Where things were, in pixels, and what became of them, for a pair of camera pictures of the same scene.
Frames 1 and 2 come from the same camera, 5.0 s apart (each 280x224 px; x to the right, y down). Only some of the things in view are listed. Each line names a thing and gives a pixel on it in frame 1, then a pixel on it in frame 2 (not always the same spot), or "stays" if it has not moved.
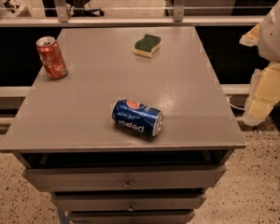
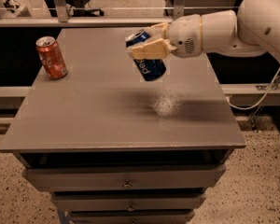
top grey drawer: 124,177 stays
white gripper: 276,37 -> 185,36
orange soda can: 51,58 stays
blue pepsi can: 138,118 -> 151,69
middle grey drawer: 127,202 stays
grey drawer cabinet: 125,125 stays
